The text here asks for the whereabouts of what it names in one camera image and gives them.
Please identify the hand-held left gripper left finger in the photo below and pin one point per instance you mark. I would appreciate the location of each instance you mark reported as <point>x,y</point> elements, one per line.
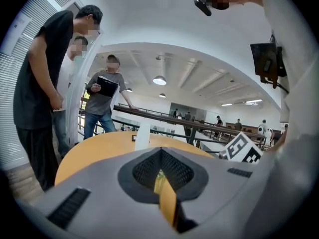
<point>104,203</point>

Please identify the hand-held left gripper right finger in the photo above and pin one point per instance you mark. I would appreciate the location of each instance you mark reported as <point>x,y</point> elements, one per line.
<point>214,193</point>

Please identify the black clipboard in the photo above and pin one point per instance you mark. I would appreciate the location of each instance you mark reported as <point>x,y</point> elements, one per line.
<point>107,86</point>

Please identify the black head camera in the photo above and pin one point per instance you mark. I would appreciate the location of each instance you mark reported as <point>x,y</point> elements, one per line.
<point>203,6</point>

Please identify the person's right forearm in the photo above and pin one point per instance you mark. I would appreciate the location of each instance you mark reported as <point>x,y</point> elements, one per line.
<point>280,141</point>

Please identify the white window blinds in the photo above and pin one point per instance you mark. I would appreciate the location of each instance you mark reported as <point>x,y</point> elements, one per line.
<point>10,108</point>

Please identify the brown railing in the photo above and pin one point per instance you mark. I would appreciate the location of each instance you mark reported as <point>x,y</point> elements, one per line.
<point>174,119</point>

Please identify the black chest-mounted device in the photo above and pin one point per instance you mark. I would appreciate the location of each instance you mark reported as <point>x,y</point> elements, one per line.
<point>265,58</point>

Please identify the long ceiling light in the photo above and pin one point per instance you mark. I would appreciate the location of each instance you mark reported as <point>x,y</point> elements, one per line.
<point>226,104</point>
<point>253,101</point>

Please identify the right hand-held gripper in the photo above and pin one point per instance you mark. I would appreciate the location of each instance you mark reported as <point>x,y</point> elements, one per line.
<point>243,149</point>

